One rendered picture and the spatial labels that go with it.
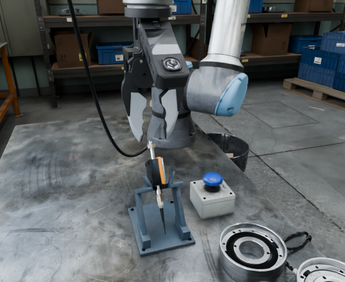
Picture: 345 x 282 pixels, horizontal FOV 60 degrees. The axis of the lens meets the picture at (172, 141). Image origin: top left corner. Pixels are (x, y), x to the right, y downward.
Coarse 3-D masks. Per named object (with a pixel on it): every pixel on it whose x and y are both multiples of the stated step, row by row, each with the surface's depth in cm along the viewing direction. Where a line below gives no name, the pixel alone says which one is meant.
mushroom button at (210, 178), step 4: (208, 172) 61; (212, 172) 61; (204, 176) 60; (208, 176) 60; (212, 176) 60; (216, 176) 60; (220, 176) 60; (204, 180) 59; (208, 180) 59; (212, 180) 59; (216, 180) 59; (220, 180) 59; (208, 184) 59; (212, 184) 58; (216, 184) 58
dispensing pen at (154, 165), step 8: (152, 144) 54; (152, 152) 55; (152, 160) 53; (152, 168) 52; (152, 176) 52; (152, 184) 52; (160, 184) 52; (160, 192) 53; (160, 200) 53; (160, 208) 53
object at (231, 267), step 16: (240, 224) 52; (256, 224) 52; (224, 240) 50; (240, 240) 50; (256, 240) 50; (224, 256) 46; (240, 256) 47; (240, 272) 44; (256, 272) 43; (272, 272) 44
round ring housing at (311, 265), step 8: (304, 264) 44; (312, 264) 45; (320, 264) 46; (328, 264) 45; (336, 264) 45; (344, 264) 44; (304, 272) 44; (336, 272) 45; (344, 272) 44; (296, 280) 42; (304, 280) 44; (320, 280) 43; (328, 280) 43; (336, 280) 43
